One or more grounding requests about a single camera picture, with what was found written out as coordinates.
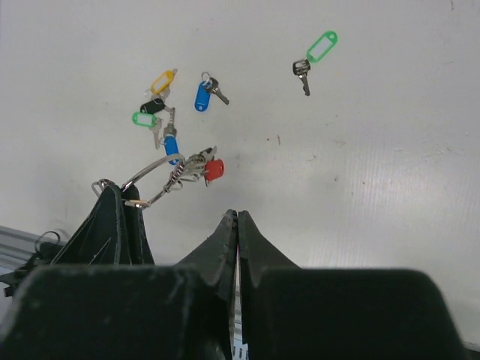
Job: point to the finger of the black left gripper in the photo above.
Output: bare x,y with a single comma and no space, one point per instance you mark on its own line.
140,252
100,238

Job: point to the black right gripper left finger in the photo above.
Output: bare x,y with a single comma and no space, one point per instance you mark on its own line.
182,311

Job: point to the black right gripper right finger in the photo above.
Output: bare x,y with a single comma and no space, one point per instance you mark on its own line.
289,312

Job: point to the large silver keyring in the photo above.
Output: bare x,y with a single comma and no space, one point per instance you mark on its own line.
160,177

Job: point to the silver keys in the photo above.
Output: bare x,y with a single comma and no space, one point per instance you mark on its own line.
190,170

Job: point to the red key tag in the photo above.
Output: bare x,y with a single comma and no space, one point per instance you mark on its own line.
214,169

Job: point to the black key tag with keys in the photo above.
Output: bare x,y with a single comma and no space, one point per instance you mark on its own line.
153,106

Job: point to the blue key tag lower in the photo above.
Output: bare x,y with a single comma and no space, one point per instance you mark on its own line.
171,148

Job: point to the blue key tag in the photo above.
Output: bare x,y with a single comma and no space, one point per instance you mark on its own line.
202,99
171,148

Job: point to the silver key on green tag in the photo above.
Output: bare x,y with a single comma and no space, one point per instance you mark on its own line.
155,129

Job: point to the silver key on lower blue tag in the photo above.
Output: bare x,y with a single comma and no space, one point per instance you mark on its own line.
170,129

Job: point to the silver key on blue tag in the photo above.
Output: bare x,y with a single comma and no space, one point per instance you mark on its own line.
212,86
170,129

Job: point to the green key tag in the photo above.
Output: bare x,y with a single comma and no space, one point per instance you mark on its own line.
144,119
322,46

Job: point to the blue key tag upper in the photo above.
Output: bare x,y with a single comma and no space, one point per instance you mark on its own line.
202,99

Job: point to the yellow key tag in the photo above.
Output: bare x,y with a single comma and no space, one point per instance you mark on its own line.
163,82

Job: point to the silver key on upper blue tag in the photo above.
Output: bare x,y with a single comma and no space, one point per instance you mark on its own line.
212,86

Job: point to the black-head key on green tag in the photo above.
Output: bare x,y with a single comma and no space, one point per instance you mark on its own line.
301,68

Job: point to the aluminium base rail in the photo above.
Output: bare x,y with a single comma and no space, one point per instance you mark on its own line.
18,247

